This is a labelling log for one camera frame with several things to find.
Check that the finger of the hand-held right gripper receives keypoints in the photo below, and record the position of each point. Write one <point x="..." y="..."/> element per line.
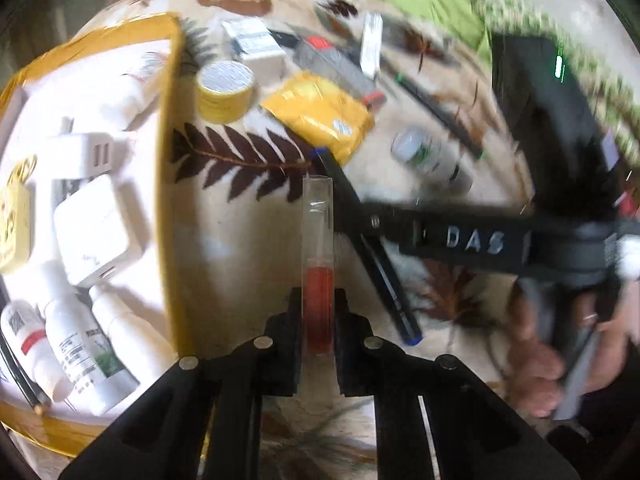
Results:
<point x="385" y="227"/>

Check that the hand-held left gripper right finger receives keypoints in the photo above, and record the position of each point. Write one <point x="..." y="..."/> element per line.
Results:
<point x="342" y="345"/>

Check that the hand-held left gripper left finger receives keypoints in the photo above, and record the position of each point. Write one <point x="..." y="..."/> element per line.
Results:
<point x="295" y="345"/>

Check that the clear tube with red contents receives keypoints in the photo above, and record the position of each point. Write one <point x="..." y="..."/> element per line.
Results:
<point x="317" y="280"/>

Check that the black pen with blue caps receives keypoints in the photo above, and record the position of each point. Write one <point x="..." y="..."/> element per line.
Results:
<point x="395" y="300"/>

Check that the black marker with green end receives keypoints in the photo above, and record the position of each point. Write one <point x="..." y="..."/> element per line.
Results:
<point x="440" y="112"/>

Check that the white box with yellow tape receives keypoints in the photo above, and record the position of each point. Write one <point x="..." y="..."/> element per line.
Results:
<point x="168" y="220"/>

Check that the person's right hand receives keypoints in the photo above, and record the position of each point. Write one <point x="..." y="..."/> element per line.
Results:
<point x="535" y="365"/>

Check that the yellow packet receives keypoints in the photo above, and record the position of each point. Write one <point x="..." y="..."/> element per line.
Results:
<point x="315" y="110"/>

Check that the green patterned quilt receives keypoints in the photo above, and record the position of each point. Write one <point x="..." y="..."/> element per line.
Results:
<point x="530" y="15"/>

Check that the small white dropper bottle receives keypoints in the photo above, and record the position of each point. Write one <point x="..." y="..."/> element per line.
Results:
<point x="130" y="330"/>

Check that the grey red carton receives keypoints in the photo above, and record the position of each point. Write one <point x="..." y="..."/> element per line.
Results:
<point x="335" y="67"/>

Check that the yellow round jar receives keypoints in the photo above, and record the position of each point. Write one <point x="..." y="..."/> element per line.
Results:
<point x="225" y="95"/>

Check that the white blue carton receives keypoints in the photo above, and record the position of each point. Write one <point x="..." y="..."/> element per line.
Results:
<point x="255" y="50"/>

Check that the white bottle with leaf label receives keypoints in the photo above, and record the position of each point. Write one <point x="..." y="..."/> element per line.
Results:
<point x="75" y="340"/>

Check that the white square charger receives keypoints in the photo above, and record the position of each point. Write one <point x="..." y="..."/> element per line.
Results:
<point x="95" y="230"/>

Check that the white bottle with red label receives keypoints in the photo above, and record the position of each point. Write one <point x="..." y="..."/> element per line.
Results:
<point x="27" y="330"/>

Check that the white adapter with slots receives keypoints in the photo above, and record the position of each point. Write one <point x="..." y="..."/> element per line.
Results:
<point x="92" y="152"/>

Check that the yellow cartoon-print tin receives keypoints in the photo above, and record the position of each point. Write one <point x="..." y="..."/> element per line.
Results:
<point x="12" y="225"/>

